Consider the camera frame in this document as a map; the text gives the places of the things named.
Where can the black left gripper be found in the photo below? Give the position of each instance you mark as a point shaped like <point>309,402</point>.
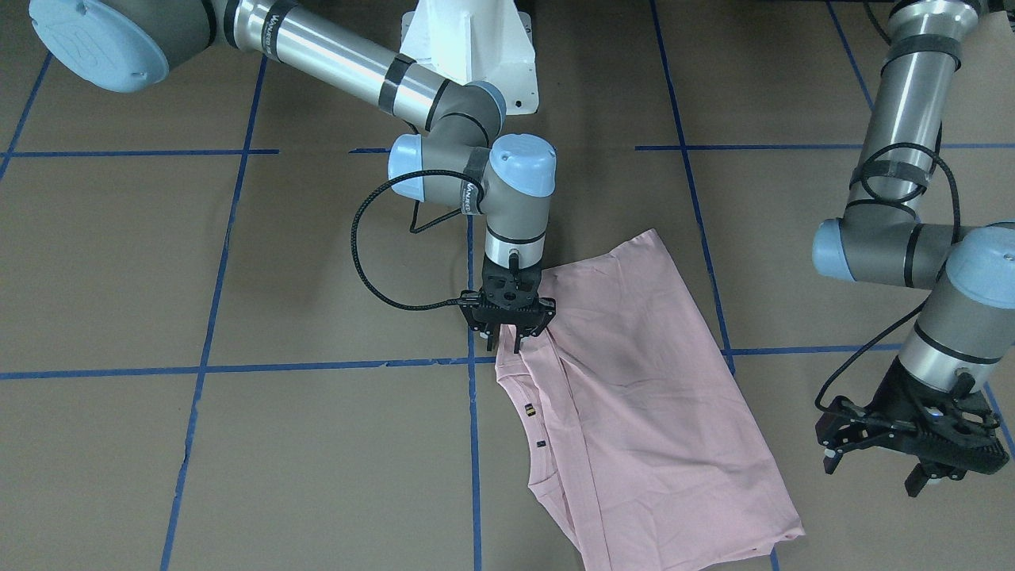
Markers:
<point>894,390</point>

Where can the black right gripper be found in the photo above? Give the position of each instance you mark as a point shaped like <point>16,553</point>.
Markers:
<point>546,311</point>

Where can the pink Snoopy t-shirt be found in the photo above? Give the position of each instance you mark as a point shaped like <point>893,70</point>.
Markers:
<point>642,447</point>

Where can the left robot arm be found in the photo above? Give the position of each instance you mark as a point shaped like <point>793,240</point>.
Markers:
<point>902,227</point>

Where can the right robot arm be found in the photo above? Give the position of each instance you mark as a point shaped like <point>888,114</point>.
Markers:
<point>457,154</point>

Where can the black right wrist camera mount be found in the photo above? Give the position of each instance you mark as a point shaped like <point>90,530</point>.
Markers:
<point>505,301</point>

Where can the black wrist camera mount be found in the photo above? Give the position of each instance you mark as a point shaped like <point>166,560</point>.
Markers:
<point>973,443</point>
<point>505,301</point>

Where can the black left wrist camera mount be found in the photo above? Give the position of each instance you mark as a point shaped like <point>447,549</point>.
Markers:
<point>973,443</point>

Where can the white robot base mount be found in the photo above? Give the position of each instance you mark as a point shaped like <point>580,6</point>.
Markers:
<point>469,41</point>

